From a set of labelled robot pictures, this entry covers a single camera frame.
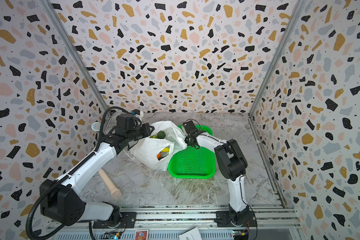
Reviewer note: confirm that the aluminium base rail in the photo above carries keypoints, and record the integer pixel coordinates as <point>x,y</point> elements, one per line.
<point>168,222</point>

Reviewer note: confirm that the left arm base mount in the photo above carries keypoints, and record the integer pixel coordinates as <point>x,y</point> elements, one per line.
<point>119,221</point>

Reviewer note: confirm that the white plastic bag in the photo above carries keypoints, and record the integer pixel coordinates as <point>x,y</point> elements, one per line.
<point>146,150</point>

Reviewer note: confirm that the red card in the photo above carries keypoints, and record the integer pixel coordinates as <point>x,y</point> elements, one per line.
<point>141,235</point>

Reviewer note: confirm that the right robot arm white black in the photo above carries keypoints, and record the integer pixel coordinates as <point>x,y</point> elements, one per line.
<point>232,165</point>

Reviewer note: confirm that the small circuit board right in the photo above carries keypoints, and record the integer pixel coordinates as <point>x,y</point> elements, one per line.
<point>241,235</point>

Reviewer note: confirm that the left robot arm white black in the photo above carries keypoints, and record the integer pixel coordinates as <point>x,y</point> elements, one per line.
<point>61,198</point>

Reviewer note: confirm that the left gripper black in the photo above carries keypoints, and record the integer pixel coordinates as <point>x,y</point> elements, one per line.
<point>147,132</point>

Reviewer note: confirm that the small circuit board left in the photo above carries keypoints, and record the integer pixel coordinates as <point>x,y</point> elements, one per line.
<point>112,235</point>

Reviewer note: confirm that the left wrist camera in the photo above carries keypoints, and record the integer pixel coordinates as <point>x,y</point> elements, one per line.
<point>137,113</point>

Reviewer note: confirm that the small circuit board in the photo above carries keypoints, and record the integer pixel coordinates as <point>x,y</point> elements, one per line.
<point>112,235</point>
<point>241,235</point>

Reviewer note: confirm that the yellow banana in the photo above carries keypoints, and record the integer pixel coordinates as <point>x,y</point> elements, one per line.
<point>165,150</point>

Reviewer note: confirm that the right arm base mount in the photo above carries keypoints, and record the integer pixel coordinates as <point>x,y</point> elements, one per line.
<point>230,219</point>

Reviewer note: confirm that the white paper sheet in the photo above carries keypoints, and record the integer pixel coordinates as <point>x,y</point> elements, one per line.
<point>193,234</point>

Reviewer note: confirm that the green avocado back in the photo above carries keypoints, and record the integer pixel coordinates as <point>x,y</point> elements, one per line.
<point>161,135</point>

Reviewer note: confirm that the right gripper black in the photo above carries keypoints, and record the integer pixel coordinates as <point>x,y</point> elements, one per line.
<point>188,130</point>

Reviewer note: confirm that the beige wooden pestle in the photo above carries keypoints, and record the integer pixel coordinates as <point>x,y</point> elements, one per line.
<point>115,192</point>

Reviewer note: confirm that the green plastic basket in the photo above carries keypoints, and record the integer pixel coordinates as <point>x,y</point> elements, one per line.
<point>193,163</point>

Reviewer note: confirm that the blue white microphone on stand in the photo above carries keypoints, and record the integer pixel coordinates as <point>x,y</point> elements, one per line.
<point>97,127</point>

